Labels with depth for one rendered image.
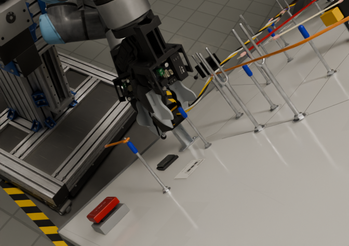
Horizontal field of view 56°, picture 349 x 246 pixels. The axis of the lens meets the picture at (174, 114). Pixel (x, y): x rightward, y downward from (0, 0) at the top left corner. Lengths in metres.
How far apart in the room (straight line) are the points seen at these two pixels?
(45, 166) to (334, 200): 1.62
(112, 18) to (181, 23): 2.45
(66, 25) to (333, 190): 0.71
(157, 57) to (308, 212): 0.33
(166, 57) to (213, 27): 2.41
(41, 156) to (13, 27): 0.88
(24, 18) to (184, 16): 2.05
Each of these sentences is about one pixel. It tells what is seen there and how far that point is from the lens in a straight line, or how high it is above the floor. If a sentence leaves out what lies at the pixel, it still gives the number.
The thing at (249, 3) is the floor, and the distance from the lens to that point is 3.28.
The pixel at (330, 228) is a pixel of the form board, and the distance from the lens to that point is 0.26.
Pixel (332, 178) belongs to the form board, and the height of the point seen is 1.40.
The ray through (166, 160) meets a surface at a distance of 0.64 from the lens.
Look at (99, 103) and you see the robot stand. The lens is 1.99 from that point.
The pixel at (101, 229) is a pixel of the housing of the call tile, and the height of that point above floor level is 1.12.
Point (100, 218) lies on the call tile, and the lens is 0.57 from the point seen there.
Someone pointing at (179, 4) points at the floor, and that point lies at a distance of 3.19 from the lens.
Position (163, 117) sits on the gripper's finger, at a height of 1.19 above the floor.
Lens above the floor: 1.64
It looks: 49 degrees down
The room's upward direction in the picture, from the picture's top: straight up
